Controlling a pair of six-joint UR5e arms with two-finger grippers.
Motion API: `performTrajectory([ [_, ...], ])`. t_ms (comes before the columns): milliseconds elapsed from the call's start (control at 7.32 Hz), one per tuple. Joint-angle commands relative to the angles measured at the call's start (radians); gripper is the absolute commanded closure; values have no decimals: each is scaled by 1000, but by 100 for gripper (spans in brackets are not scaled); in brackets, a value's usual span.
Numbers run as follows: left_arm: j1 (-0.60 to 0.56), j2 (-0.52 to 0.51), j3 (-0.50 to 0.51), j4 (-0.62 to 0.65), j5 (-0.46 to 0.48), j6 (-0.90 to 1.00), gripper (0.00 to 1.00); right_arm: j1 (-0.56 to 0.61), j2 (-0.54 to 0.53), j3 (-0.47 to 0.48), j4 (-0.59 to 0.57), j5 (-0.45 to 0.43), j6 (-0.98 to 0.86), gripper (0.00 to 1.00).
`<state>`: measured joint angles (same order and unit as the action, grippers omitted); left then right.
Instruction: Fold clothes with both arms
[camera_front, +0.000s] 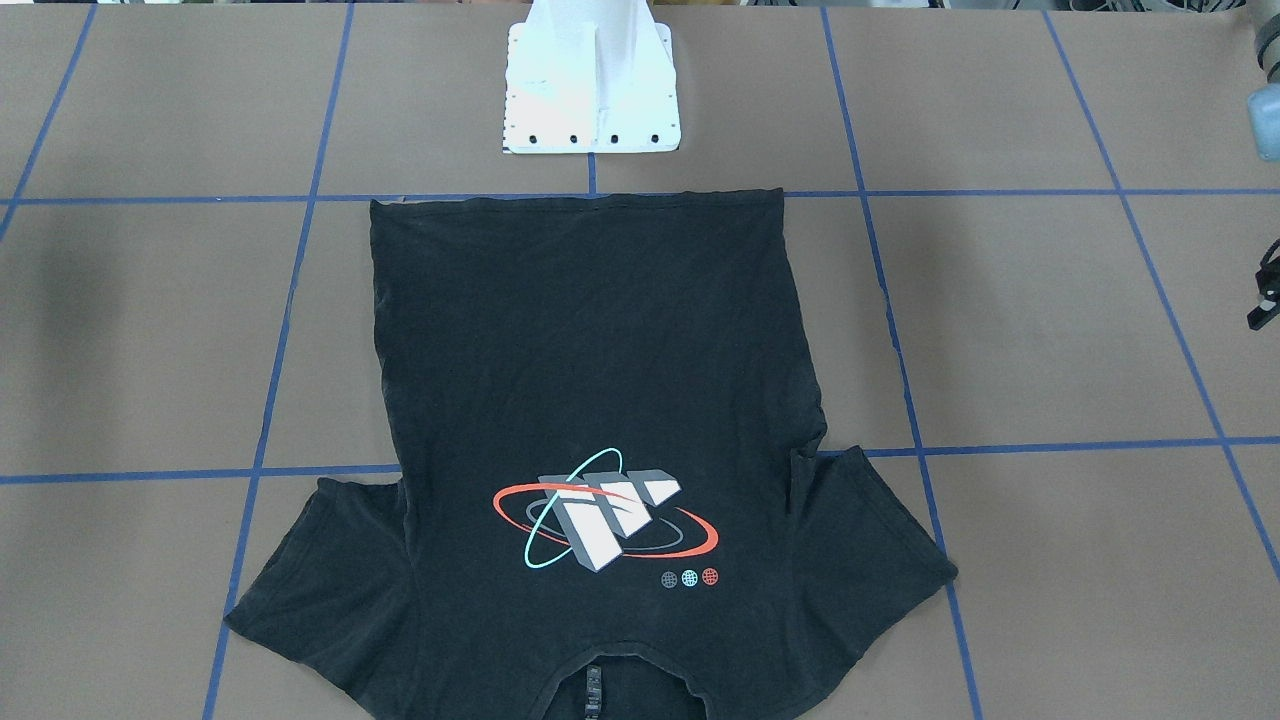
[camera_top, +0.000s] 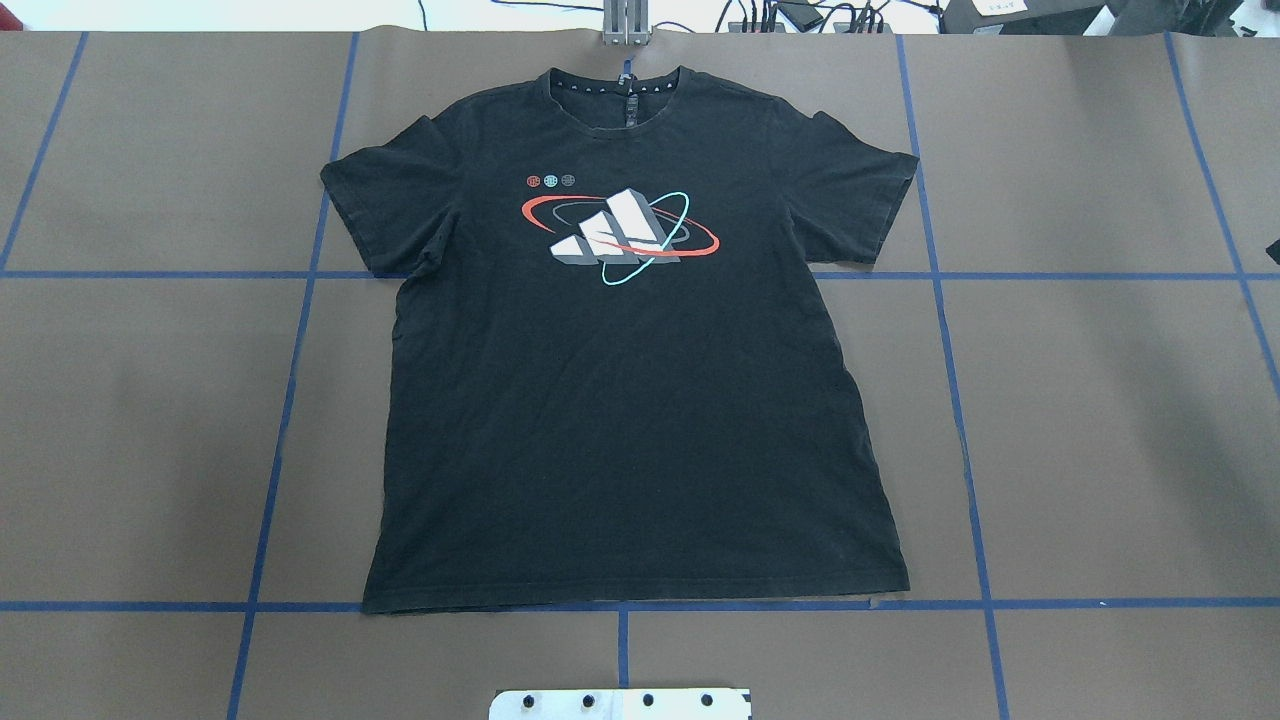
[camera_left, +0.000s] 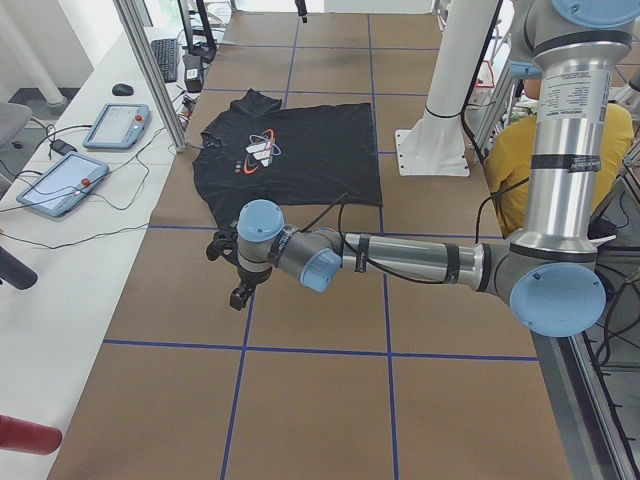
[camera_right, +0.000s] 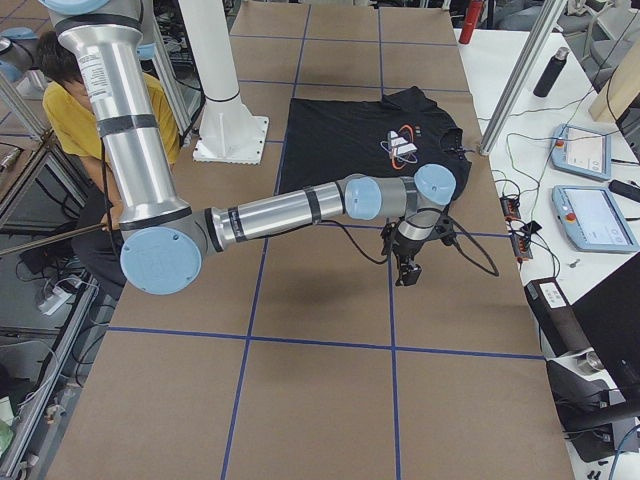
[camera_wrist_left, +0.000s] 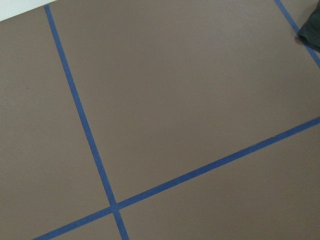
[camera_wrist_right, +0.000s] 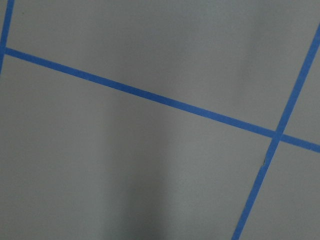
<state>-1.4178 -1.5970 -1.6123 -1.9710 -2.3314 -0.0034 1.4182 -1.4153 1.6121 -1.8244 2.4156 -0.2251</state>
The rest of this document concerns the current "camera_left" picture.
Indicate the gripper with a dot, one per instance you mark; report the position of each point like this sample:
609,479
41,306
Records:
247,278

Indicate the black graphic t-shirt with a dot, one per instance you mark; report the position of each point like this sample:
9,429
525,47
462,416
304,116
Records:
256,149

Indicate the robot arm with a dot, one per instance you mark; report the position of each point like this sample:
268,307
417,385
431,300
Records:
544,271

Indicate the brown paper table mat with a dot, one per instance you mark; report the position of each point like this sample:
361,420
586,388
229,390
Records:
375,378

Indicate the far teach pendant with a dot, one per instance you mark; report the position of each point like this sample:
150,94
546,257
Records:
118,126

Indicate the teach pendant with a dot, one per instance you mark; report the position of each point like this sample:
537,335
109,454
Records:
118,126
64,185

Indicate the near teach pendant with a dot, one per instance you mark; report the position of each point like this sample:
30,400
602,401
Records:
64,185

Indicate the black power adapter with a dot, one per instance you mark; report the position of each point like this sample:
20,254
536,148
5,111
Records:
193,73

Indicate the black computer mouse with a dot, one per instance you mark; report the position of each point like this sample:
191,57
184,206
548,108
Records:
122,90

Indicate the black keyboard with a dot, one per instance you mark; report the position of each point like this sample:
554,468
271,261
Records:
165,52

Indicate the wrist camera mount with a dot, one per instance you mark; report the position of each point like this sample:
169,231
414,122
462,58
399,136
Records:
224,245

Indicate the black cylinder handle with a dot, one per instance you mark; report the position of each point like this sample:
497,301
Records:
16,273

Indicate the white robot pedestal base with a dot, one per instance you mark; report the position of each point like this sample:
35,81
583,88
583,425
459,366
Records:
435,145

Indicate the red cylinder handle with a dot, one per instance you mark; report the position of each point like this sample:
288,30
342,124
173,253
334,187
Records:
28,437

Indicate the aluminium frame post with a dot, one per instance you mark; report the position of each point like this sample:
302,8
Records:
133,27

